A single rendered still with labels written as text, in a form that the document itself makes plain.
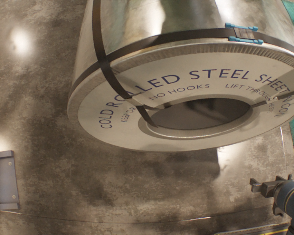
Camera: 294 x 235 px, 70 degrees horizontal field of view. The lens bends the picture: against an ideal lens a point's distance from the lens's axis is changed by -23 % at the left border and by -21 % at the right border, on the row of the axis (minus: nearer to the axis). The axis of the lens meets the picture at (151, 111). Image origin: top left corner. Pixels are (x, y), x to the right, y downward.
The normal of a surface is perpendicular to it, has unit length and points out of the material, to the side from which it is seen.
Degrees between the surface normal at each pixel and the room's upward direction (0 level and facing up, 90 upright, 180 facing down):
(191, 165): 0
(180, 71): 90
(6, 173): 0
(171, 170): 0
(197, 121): 10
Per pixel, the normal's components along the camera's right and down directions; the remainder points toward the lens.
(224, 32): -0.11, -0.37
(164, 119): 0.65, -0.32
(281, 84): 0.04, 0.92
